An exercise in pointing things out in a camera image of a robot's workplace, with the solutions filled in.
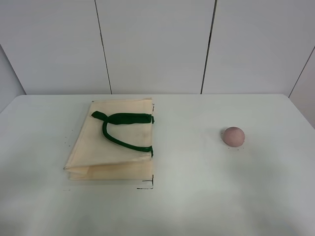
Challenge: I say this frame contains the cream linen bag green handles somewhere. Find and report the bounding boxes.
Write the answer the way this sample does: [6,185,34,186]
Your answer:
[64,98,154,180]

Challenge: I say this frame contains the pink peach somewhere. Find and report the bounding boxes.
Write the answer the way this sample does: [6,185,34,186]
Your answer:
[222,127,245,148]

